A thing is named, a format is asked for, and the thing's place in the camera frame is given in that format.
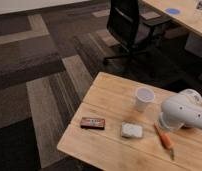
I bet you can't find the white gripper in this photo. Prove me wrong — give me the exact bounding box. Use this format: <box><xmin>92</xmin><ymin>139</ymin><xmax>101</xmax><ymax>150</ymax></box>
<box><xmin>158</xmin><ymin>113</ymin><xmax>178</xmax><ymax>131</ymax></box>

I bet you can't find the orange pepper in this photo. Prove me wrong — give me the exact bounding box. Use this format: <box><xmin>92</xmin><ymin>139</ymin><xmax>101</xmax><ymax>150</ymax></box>
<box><xmin>154</xmin><ymin>124</ymin><xmax>174</xmax><ymax>159</ymax></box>

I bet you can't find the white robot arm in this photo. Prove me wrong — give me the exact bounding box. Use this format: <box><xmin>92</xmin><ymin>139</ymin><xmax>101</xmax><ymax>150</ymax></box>
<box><xmin>158</xmin><ymin>89</ymin><xmax>202</xmax><ymax>132</ymax></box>

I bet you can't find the white sponge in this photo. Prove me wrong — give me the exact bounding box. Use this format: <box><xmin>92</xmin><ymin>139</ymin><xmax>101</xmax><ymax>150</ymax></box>
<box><xmin>121</xmin><ymin>122</ymin><xmax>143</xmax><ymax>138</ymax></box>

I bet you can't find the white paper cup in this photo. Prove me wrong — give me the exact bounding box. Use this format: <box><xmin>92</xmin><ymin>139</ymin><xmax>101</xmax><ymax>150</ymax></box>
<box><xmin>135</xmin><ymin>87</ymin><xmax>155</xmax><ymax>112</ymax></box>

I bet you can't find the dark red rectangular box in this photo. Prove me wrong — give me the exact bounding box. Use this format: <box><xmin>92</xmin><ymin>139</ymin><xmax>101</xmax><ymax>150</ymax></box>
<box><xmin>80</xmin><ymin>117</ymin><xmax>105</xmax><ymax>130</ymax></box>

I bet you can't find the black office chair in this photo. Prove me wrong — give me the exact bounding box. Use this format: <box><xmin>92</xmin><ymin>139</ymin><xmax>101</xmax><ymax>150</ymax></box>
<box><xmin>103</xmin><ymin>0</ymin><xmax>169</xmax><ymax>65</ymax></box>

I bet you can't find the light wooden desk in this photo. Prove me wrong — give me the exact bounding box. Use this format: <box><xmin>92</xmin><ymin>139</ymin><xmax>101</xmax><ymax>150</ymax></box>
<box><xmin>142</xmin><ymin>0</ymin><xmax>202</xmax><ymax>40</ymax></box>

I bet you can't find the blue round disc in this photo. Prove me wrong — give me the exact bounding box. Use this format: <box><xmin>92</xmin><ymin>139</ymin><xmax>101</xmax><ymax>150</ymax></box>
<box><xmin>165</xmin><ymin>8</ymin><xmax>180</xmax><ymax>15</ymax></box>

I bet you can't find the small dark object on desk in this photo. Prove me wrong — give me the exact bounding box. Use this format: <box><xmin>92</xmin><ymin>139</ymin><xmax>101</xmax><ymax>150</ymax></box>
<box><xmin>196</xmin><ymin>0</ymin><xmax>202</xmax><ymax>10</ymax></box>

